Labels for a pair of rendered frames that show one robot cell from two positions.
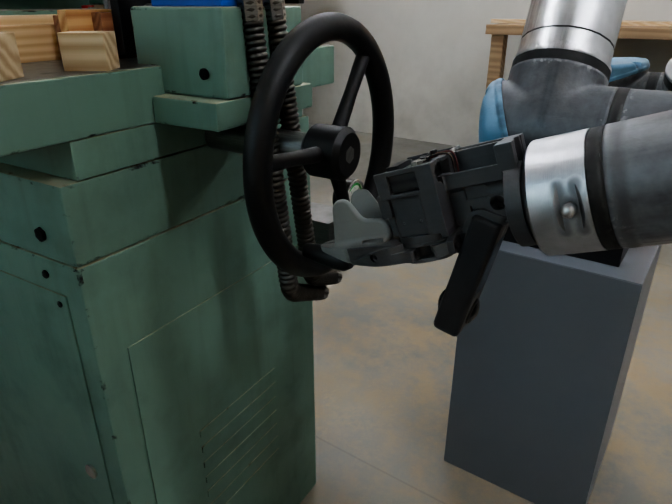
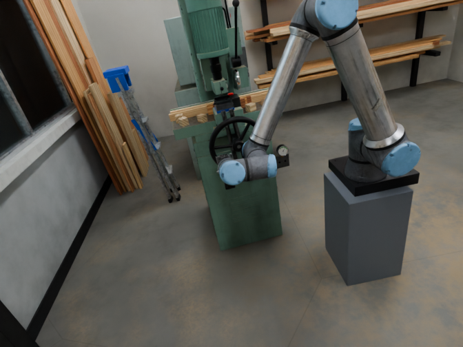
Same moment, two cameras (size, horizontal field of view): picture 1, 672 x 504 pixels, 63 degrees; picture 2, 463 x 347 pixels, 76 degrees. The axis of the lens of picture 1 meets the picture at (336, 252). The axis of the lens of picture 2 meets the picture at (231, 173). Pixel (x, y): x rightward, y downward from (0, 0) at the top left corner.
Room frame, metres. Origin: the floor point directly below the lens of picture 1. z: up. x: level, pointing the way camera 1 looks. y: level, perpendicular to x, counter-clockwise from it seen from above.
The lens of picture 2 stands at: (-0.23, -1.04, 1.40)
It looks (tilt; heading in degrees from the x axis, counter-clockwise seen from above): 29 degrees down; 54
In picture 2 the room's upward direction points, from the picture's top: 11 degrees counter-clockwise
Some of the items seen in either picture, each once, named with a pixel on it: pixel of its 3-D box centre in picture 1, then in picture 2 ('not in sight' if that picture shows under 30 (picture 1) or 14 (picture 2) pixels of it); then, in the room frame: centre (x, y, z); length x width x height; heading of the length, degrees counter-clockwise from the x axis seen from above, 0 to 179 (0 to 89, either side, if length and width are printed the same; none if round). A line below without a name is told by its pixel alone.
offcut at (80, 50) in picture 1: (89, 50); (202, 118); (0.60, 0.25, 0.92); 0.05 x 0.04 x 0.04; 91
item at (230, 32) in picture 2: not in sight; (232, 41); (1.03, 0.40, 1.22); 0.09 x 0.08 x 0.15; 59
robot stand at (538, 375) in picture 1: (547, 352); (362, 224); (0.99, -0.46, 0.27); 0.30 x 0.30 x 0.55; 55
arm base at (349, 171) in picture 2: not in sight; (365, 162); (0.99, -0.46, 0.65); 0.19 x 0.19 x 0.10
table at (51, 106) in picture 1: (174, 82); (227, 119); (0.73, 0.21, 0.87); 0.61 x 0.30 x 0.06; 149
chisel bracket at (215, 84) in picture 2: not in sight; (219, 86); (0.80, 0.31, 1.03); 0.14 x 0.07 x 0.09; 59
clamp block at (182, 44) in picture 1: (221, 48); (228, 116); (0.69, 0.13, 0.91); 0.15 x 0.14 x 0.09; 149
